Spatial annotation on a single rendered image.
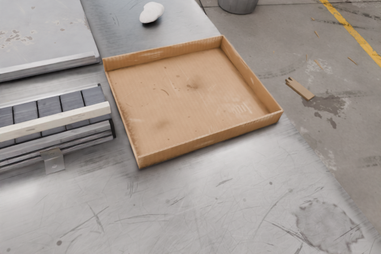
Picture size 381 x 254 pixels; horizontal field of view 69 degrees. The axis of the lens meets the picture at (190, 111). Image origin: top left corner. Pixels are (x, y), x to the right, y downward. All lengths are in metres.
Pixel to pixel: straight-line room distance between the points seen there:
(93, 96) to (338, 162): 1.45
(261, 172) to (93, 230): 0.30
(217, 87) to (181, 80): 0.08
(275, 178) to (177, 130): 0.20
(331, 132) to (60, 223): 1.61
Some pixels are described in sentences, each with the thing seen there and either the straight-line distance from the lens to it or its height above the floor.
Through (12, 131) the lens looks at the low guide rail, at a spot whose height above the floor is 0.91.
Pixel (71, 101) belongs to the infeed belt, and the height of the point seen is 0.88.
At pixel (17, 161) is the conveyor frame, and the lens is 0.55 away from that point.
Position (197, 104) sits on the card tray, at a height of 0.83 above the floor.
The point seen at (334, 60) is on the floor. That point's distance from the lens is 2.38.
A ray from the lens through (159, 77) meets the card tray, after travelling 0.64.
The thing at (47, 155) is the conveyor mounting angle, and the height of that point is 0.85.
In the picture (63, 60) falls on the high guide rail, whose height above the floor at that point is 0.96.
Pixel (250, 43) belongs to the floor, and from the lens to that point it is 2.23.
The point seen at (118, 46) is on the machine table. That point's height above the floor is 0.83.
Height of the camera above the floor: 1.28
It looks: 51 degrees down
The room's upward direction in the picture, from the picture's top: 9 degrees clockwise
